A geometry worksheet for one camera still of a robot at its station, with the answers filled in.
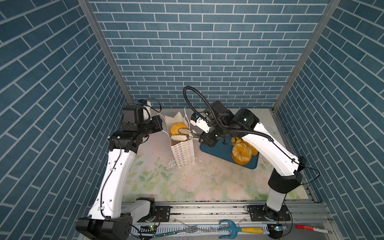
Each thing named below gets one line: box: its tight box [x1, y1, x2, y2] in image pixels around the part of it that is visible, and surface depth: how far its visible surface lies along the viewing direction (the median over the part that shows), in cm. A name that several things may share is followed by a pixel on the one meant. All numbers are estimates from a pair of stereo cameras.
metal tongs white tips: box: [170, 128, 199, 141], surface depth 71 cm
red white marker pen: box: [295, 224, 332, 234], surface depth 71 cm
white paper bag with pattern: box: [164, 107, 196, 168], surface depth 80 cm
